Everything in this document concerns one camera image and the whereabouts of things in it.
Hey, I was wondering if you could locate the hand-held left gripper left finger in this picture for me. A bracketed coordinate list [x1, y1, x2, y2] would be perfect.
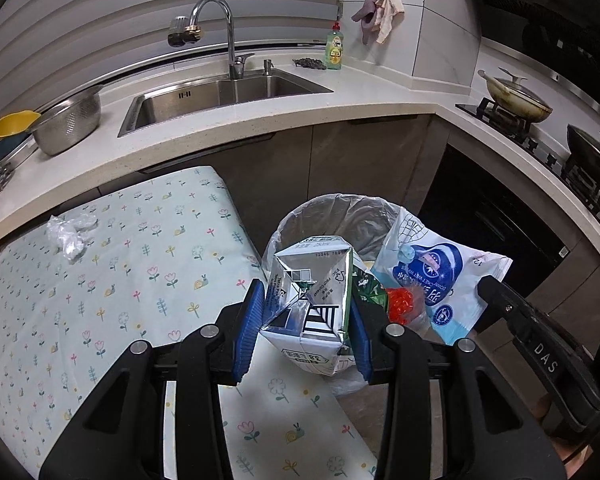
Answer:
[39, 277, 266, 480]

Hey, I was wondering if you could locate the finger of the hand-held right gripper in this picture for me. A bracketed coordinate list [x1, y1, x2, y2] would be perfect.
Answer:
[477, 275, 600, 433]

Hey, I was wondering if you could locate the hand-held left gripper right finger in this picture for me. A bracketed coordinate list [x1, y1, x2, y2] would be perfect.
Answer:
[349, 300, 566, 480]

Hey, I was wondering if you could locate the silver and white carton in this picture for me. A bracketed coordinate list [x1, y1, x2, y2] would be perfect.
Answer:
[260, 235, 366, 378]

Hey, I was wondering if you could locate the blue and white packet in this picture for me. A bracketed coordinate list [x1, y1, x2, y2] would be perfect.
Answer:
[370, 207, 513, 346]

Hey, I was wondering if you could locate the bin with clear bag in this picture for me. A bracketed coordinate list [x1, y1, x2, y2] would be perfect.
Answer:
[261, 193, 431, 396]

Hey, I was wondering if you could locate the floral tablecloth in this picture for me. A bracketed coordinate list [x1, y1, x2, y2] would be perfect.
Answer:
[0, 165, 396, 480]

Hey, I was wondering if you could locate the black built-in oven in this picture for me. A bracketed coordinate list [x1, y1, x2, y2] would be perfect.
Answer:
[420, 144, 593, 311]

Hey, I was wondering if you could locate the brown kitchen cabinet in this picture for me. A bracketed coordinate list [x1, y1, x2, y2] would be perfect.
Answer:
[140, 114, 451, 261]

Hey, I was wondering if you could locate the small crumpled clear plastic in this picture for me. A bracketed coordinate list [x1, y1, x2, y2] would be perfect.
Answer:
[45, 214, 100, 262]

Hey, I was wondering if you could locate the black wok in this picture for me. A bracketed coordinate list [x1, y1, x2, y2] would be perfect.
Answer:
[566, 124, 600, 188]

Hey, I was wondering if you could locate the black gas stove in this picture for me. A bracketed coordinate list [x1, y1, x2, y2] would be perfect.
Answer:
[455, 97, 600, 233]

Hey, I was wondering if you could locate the stainless steel sink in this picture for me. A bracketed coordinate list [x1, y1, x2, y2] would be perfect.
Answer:
[117, 71, 335, 138]

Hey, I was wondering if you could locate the frying pan with glass lid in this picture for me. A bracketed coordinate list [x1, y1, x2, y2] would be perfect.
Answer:
[477, 67, 553, 123]

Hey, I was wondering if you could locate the stainless steel colander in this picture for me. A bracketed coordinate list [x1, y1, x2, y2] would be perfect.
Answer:
[29, 85, 105, 157]

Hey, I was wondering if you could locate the green dish soap bottle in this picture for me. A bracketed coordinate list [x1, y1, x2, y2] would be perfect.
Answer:
[324, 21, 345, 72]

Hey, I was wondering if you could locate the chrome kitchen faucet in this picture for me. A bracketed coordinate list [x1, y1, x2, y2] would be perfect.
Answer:
[167, 0, 256, 81]

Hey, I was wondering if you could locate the yellow and blue basin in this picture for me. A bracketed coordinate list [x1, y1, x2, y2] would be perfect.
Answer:
[0, 110, 42, 163]

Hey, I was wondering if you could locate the purple hanging cloth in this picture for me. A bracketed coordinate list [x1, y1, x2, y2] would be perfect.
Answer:
[351, 0, 388, 45]

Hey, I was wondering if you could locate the cream hanging cloth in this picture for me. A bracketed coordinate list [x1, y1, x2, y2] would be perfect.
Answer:
[374, 0, 406, 45]

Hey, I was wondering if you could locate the grey window blind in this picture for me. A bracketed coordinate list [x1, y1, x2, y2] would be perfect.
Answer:
[0, 0, 343, 116]

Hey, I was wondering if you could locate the black range hood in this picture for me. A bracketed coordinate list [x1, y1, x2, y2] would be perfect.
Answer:
[460, 0, 600, 111]

